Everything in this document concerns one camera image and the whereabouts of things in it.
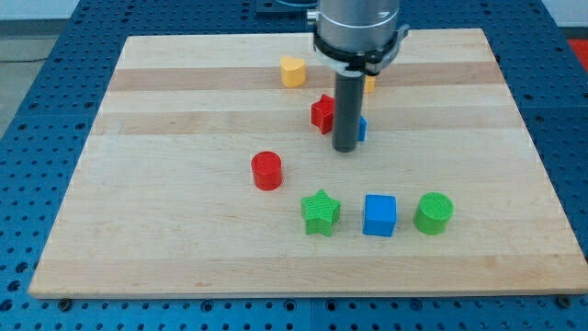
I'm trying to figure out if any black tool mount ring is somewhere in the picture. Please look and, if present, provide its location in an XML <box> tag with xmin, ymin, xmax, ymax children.
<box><xmin>312</xmin><ymin>24</ymin><xmax>410</xmax><ymax>77</ymax></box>

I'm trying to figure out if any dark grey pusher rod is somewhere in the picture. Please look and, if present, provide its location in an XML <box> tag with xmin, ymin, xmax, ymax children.
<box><xmin>332</xmin><ymin>74</ymin><xmax>365</xmax><ymax>153</ymax></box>

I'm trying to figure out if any blue triangle block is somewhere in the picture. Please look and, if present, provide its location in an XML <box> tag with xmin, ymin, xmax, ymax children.
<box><xmin>357</xmin><ymin>116</ymin><xmax>368</xmax><ymax>142</ymax></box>

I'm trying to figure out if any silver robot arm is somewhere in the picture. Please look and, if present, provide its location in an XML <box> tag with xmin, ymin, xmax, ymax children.
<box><xmin>307</xmin><ymin>0</ymin><xmax>409</xmax><ymax>153</ymax></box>

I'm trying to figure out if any yellow block behind rod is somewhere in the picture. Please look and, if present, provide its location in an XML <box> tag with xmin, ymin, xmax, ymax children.
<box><xmin>364</xmin><ymin>75</ymin><xmax>376</xmax><ymax>94</ymax></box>

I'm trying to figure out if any red star block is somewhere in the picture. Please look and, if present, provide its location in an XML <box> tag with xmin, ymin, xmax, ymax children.
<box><xmin>311</xmin><ymin>94</ymin><xmax>334</xmax><ymax>134</ymax></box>

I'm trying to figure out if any yellow heart block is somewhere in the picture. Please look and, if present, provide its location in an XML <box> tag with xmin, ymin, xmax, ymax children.
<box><xmin>280</xmin><ymin>56</ymin><xmax>307</xmax><ymax>88</ymax></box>

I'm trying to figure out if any red cylinder block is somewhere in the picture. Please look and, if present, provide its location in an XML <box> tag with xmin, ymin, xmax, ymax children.
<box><xmin>251</xmin><ymin>151</ymin><xmax>282</xmax><ymax>191</ymax></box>

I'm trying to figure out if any green star block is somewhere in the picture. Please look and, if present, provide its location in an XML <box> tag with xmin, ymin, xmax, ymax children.
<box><xmin>300</xmin><ymin>189</ymin><xmax>341</xmax><ymax>237</ymax></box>

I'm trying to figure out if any blue cube block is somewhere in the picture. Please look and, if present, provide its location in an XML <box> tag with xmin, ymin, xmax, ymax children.
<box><xmin>362</xmin><ymin>194</ymin><xmax>397</xmax><ymax>237</ymax></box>

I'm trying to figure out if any green cylinder block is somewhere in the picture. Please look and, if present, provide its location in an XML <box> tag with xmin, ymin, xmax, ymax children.
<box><xmin>413</xmin><ymin>191</ymin><xmax>454</xmax><ymax>235</ymax></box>

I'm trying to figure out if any wooden board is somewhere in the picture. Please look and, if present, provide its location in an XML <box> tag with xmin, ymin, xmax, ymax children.
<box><xmin>28</xmin><ymin>29</ymin><xmax>587</xmax><ymax>299</ymax></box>

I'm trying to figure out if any blue perforated table plate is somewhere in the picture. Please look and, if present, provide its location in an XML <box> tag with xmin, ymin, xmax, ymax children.
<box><xmin>1</xmin><ymin>1</ymin><xmax>587</xmax><ymax>330</ymax></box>

